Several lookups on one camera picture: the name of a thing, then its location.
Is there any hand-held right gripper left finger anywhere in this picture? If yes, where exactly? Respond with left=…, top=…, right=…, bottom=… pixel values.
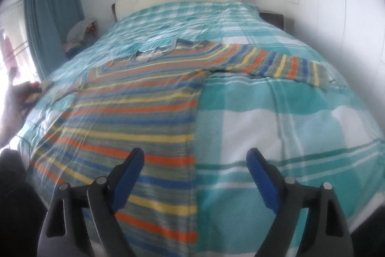
left=38, top=147, right=145, bottom=257

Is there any teal checked bed sheet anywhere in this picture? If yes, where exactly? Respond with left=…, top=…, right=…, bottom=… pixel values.
left=16, top=1, right=384, bottom=248

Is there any teal curtain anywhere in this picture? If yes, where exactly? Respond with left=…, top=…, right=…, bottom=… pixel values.
left=22, top=0, right=86, bottom=80

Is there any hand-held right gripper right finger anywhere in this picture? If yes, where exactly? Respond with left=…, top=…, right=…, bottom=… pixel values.
left=246, top=148, right=355, bottom=257

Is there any pile of clothes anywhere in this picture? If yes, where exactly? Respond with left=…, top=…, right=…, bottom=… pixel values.
left=63, top=19, right=98, bottom=57

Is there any striped knit sweater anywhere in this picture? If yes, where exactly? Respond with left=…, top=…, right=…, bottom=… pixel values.
left=30, top=39, right=333, bottom=247

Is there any person's dark clothing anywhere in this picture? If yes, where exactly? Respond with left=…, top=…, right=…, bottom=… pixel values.
left=0, top=149, right=47, bottom=257

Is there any dark wooden nightstand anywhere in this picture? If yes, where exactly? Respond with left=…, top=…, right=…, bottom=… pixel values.
left=259, top=11, right=285, bottom=32

